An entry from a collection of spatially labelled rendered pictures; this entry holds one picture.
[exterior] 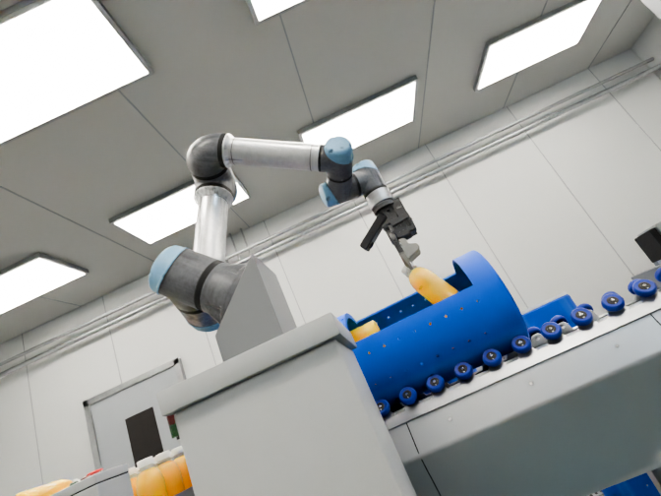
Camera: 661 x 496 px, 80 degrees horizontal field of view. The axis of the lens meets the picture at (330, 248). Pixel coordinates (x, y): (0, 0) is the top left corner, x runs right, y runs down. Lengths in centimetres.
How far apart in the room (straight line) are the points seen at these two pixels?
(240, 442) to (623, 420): 81
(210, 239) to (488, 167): 453
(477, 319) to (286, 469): 57
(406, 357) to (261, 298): 43
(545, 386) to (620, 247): 440
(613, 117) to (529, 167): 121
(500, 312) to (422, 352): 21
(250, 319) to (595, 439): 79
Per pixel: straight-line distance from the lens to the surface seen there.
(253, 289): 77
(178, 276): 88
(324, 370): 66
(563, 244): 515
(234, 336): 77
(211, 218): 115
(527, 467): 110
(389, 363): 104
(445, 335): 103
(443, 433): 105
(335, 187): 114
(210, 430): 72
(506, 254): 493
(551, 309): 176
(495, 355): 106
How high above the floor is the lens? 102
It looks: 20 degrees up
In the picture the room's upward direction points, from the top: 25 degrees counter-clockwise
